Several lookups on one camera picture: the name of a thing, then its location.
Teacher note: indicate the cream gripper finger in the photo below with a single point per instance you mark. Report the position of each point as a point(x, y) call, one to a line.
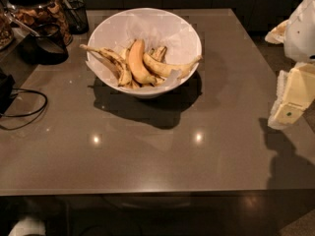
point(277, 34)
point(295, 93)

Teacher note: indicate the dark spotted banana back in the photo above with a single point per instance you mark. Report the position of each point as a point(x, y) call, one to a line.
point(158, 53)

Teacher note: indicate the white ceramic bowl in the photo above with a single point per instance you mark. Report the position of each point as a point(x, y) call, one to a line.
point(108, 33)

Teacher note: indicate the bright yellow banana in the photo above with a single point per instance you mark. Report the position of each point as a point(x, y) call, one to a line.
point(135, 61)

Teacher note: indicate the brown spotted banana left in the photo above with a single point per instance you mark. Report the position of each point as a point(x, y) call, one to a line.
point(125, 76)

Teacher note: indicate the black mesh cup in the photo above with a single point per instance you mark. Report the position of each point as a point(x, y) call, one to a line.
point(76, 16)

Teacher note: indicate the black mug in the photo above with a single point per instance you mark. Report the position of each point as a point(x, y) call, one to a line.
point(48, 48)

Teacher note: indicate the glass jar with black lid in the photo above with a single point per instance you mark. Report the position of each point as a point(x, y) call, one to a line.
point(35, 13)

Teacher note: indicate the glass jar left edge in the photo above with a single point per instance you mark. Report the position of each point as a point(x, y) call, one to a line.
point(6, 33)

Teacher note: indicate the black device left edge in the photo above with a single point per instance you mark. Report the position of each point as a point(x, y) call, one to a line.
point(6, 88)

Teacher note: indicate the white object under table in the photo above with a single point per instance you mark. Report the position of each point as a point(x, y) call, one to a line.
point(28, 226)

